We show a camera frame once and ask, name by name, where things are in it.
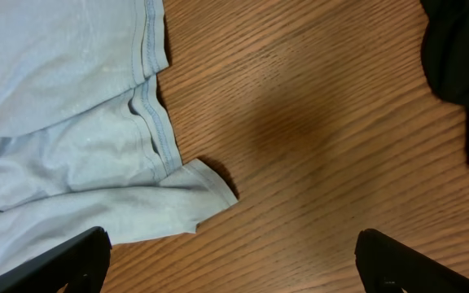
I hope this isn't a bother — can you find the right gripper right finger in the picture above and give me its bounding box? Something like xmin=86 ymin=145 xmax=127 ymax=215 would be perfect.
xmin=354 ymin=229 xmax=469 ymax=293

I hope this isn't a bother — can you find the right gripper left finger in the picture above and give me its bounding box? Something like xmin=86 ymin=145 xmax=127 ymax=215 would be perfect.
xmin=0 ymin=226 xmax=112 ymax=293

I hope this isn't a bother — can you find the light blue printed t-shirt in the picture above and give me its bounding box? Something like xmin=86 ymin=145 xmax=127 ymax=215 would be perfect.
xmin=0 ymin=0 xmax=237 ymax=275

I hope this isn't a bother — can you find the black garment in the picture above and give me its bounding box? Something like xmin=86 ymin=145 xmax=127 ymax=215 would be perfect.
xmin=421 ymin=0 xmax=469 ymax=164

